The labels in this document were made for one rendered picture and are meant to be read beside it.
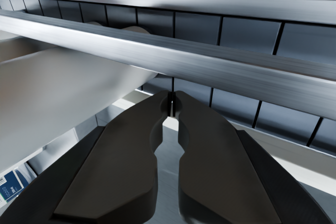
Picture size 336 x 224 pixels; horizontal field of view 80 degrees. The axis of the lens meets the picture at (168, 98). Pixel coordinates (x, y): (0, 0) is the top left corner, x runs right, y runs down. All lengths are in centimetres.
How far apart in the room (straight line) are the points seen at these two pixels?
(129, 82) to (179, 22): 6
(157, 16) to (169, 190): 31
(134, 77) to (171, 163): 22
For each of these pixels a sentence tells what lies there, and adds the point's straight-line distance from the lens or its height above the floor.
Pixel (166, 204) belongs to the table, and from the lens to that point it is 45.
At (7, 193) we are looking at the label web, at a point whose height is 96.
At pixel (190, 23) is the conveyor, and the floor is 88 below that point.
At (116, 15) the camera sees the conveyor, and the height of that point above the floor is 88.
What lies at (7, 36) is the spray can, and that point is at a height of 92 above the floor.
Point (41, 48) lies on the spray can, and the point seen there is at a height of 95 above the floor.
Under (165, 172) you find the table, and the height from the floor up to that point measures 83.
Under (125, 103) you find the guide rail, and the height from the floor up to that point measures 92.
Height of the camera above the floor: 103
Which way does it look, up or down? 46 degrees down
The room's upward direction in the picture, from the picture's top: 129 degrees counter-clockwise
